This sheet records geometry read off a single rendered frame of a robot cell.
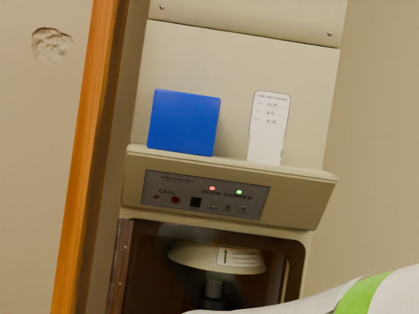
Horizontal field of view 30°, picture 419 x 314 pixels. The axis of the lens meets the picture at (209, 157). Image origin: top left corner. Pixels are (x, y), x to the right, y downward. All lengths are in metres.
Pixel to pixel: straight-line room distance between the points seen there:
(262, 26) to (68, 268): 0.49
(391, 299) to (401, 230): 1.23
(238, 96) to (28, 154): 0.60
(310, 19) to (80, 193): 0.47
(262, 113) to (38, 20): 0.63
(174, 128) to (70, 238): 0.23
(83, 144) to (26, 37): 0.58
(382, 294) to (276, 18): 0.77
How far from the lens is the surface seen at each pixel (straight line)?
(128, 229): 1.27
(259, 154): 1.20
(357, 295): 0.63
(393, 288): 0.59
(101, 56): 1.18
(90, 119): 1.18
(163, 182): 1.20
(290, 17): 1.30
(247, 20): 1.29
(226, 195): 1.21
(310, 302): 0.69
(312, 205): 1.23
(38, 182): 1.73
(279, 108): 1.29
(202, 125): 1.16
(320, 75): 1.30
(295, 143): 1.29
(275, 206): 1.23
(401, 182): 1.80
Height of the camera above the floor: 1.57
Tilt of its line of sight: 3 degrees down
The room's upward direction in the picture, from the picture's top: 8 degrees clockwise
